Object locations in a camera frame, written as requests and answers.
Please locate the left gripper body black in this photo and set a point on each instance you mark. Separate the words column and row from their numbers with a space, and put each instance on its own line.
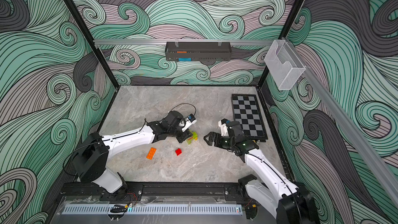
column 180, row 136

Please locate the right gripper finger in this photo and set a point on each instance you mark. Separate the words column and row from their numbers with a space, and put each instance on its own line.
column 210, row 140
column 211, row 135

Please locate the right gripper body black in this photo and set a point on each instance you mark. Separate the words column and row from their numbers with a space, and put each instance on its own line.
column 227, row 142

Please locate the large lime 2x4 brick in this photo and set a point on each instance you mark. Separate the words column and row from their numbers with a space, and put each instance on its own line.
column 192, row 138

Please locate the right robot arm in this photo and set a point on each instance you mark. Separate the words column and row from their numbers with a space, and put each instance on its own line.
column 287, row 202

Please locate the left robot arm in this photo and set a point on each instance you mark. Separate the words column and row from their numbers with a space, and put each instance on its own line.
column 91, row 157

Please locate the red brick left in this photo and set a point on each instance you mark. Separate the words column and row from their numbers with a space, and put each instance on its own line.
column 178, row 152

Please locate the orange 2x4 brick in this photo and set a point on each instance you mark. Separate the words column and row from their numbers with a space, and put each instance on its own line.
column 151, row 153

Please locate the checkerboard mat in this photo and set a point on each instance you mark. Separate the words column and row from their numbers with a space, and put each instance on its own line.
column 246, row 110

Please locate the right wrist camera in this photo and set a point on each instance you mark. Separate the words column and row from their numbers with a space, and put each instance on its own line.
column 224, row 127

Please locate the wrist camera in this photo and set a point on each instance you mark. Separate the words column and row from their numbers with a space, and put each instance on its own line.
column 188, row 122
column 224, row 127

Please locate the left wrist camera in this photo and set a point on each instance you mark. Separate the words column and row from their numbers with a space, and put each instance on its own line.
column 188, row 122

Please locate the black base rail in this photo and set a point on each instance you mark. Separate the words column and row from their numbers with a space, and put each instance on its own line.
column 139, row 191

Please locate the black wall tray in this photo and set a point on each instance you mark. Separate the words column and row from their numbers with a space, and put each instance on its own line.
column 203, row 52

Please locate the clear plastic wall bin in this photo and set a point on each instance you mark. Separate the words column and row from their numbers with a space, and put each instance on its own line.
column 284, row 64

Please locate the white slotted cable duct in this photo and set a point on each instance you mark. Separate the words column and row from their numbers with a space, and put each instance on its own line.
column 155, row 209

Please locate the aluminium wall rail right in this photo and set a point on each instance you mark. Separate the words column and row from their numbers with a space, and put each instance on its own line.
column 383, row 174

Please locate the aluminium wall rail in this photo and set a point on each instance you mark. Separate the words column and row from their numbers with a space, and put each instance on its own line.
column 155, row 42
column 383, row 174

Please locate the aluminium wall rail back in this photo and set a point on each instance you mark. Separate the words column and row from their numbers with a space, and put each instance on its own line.
column 155, row 42

